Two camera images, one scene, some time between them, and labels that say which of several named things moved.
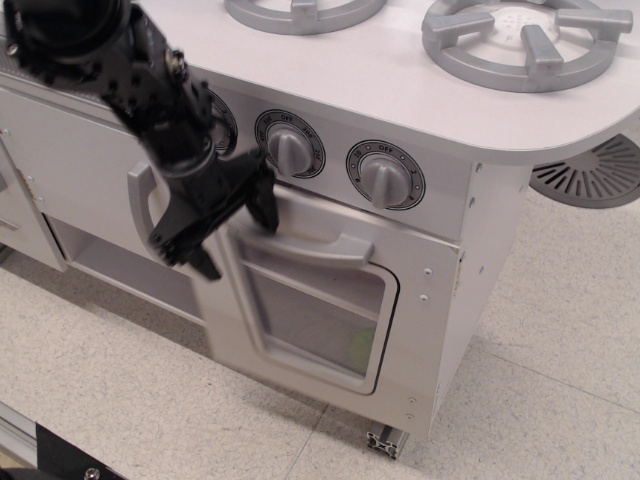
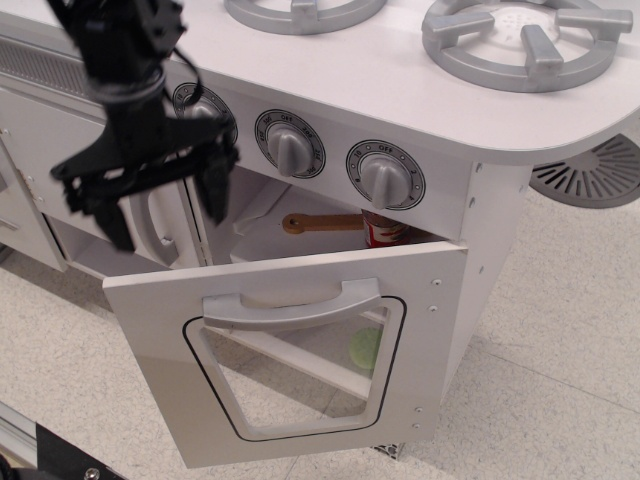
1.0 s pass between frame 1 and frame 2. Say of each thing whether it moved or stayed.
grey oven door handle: moved
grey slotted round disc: stayed
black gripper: moved
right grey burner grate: stayed
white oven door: moved
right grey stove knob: stayed
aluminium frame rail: stayed
